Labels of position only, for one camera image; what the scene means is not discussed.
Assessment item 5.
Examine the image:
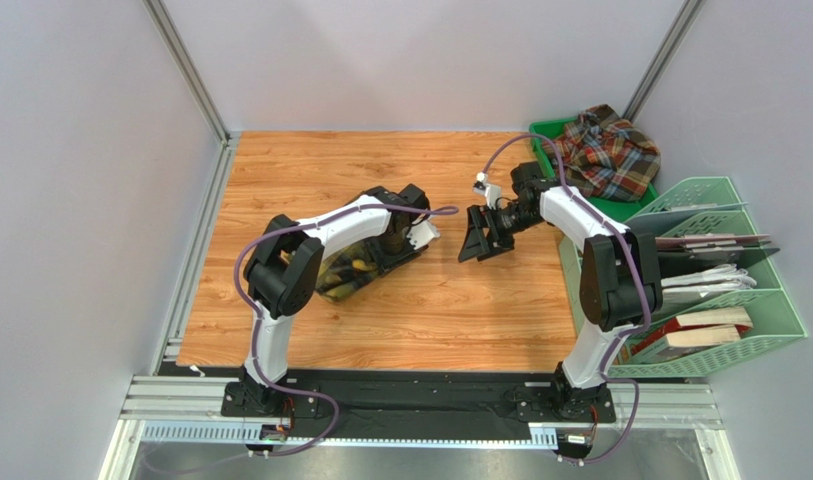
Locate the dark clipboard folder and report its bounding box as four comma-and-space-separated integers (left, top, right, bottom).
655, 233, 780, 277

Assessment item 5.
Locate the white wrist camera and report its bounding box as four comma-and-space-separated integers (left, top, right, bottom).
472, 171, 502, 210
406, 219, 441, 251

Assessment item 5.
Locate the yellow plaid long sleeve shirt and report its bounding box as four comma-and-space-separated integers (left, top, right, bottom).
315, 239, 407, 303

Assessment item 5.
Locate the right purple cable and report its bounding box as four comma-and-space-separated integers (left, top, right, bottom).
480, 133, 654, 466

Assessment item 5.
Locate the purple cable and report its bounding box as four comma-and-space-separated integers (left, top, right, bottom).
232, 203, 461, 461
480, 133, 654, 466

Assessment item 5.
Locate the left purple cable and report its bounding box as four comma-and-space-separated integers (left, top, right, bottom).
232, 203, 461, 461

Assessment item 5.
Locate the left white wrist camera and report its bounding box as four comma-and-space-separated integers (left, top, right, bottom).
406, 219, 441, 251

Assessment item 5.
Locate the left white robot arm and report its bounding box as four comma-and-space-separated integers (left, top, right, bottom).
235, 184, 439, 412

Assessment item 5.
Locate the aluminium frame rail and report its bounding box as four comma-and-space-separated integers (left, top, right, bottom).
100, 369, 739, 479

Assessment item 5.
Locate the green plastic bin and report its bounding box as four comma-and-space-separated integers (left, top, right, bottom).
529, 118, 660, 224

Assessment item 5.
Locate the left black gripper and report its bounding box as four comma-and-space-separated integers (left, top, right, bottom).
366, 227, 422, 278

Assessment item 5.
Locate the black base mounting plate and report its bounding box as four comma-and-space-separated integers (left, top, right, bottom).
220, 369, 616, 440

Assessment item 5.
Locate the green mesh file organizer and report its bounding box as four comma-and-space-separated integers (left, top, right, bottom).
558, 176, 809, 380

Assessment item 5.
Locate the red book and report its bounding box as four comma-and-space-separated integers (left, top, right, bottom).
629, 307, 754, 364

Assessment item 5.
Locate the white paper stack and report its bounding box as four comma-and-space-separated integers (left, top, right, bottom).
661, 264, 758, 303

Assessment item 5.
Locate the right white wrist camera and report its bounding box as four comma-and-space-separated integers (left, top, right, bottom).
472, 171, 502, 210

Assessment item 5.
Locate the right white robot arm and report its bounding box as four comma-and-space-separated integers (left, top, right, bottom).
458, 162, 663, 396

